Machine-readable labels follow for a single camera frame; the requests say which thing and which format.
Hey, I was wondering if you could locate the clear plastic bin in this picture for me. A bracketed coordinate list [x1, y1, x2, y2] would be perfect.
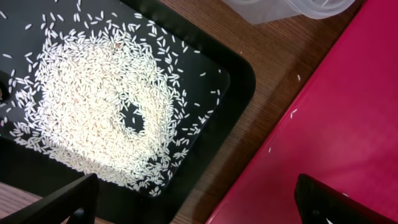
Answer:
[223, 0, 354, 24]

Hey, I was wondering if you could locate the black waste tray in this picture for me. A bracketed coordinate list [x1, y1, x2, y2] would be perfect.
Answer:
[1, 0, 256, 223]

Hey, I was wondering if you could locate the white rice pile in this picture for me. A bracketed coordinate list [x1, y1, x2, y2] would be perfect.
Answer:
[0, 0, 223, 197]

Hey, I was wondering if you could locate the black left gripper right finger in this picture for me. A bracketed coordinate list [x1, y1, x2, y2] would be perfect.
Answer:
[294, 174, 397, 224]

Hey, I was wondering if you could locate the red serving tray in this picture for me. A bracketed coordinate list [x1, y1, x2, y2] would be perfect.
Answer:
[208, 0, 397, 223]

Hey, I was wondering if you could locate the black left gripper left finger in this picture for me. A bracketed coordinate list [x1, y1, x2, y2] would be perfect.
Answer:
[1, 174, 100, 224]

